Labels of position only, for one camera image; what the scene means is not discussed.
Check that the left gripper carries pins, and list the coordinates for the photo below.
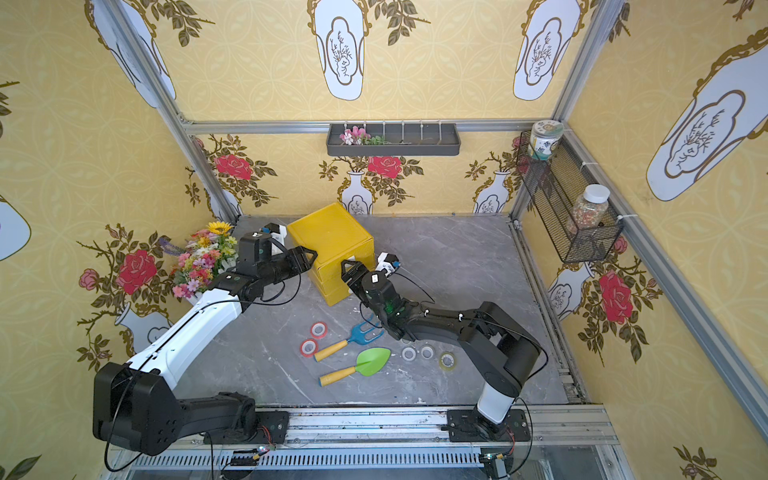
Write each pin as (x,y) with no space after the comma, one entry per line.
(288,264)

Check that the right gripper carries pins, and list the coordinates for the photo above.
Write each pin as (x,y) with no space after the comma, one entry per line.
(360,279)

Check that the yellow drawer cabinet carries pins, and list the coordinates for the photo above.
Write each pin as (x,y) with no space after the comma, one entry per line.
(336,236)

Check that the clear tape roll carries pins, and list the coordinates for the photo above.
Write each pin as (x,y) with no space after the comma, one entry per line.
(427,352)
(409,354)

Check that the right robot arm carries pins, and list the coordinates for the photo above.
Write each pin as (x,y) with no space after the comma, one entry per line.
(501,350)

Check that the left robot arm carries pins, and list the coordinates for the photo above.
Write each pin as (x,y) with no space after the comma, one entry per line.
(134,405)

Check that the red tape roll upper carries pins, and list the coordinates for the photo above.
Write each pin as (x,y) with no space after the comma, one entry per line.
(318,330)

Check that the red tape roll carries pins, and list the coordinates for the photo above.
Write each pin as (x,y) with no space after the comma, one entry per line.
(318,330)
(308,347)

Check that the red tape roll lower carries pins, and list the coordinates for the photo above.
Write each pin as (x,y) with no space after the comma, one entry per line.
(308,347)

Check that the blue toy garden fork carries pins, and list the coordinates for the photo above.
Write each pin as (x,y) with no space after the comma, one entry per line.
(361,334)

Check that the green toy garden shovel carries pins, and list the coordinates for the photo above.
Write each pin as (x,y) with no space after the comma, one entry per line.
(368,363)

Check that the flower basket white fence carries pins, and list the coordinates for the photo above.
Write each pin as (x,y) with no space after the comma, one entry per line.
(208,253)

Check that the pink artificial flowers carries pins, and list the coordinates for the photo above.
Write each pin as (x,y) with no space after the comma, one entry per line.
(359,136)

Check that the jar with patterned lid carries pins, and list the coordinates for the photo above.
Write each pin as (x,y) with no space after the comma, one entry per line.
(544,138)

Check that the white lid snack jar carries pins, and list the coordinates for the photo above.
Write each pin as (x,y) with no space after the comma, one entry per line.
(589,208)

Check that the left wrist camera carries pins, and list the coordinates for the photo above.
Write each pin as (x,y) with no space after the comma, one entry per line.
(277,232)

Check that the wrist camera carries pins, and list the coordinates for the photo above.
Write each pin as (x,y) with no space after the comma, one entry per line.
(277,232)
(388,263)

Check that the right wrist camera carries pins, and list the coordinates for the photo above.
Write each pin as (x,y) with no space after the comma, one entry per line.
(388,263)

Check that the grey wall shelf tray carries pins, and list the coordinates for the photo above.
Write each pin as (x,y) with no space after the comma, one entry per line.
(403,138)

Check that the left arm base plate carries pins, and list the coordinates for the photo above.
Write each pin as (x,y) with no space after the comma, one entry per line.
(270,427)

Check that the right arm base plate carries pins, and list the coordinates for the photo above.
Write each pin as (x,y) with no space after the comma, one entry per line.
(468,425)

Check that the black wire basket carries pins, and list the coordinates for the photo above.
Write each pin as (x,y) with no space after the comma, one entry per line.
(554,186)

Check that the aluminium rail frame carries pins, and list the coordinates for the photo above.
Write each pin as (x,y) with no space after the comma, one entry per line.
(568,442)

